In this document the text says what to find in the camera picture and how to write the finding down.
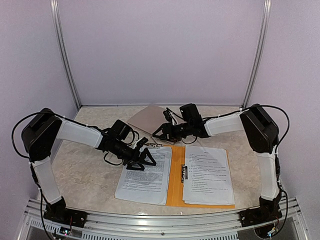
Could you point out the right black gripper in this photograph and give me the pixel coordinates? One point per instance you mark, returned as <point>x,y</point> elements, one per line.
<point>165,126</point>

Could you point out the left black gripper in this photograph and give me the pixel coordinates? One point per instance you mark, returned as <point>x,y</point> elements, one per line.
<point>134,159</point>

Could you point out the pink-brown file folder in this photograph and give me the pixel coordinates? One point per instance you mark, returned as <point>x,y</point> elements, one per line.
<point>148,120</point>

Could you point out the white printed sheet dense text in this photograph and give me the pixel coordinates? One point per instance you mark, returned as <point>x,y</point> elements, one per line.
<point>149,186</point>

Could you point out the orange folder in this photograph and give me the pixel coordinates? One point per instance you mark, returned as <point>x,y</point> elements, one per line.
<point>175,184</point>

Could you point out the white printed sheet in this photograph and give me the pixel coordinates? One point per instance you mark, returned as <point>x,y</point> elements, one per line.
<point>209,178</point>

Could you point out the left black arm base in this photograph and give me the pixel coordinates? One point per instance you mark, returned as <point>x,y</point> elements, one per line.
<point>65,216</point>

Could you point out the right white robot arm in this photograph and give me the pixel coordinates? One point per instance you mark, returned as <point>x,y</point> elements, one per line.
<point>261,131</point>

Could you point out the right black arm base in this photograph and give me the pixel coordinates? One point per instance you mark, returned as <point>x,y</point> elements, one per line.
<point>267,211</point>

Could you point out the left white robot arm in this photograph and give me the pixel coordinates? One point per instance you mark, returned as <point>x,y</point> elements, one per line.
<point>46,127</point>

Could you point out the orange folder edge clip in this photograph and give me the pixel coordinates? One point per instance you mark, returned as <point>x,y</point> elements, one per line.
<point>154,145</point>

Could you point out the orange folder centre clip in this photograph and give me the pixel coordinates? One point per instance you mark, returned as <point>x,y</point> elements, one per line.
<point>184,173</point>

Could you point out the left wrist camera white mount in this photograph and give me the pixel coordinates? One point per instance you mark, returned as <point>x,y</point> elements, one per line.
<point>138,144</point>

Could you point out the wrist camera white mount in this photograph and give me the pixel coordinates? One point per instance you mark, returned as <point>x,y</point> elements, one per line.
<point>170,117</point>
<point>138,144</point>

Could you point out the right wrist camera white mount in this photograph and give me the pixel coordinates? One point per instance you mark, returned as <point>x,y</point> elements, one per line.
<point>170,117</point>

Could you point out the right aluminium frame post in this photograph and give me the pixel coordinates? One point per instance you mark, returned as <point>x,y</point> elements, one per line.
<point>258,52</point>

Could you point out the aluminium frame post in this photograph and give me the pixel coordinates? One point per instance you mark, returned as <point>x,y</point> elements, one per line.
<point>54,5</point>
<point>258,52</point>

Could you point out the left aluminium frame post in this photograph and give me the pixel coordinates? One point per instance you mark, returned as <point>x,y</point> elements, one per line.
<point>54,5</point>

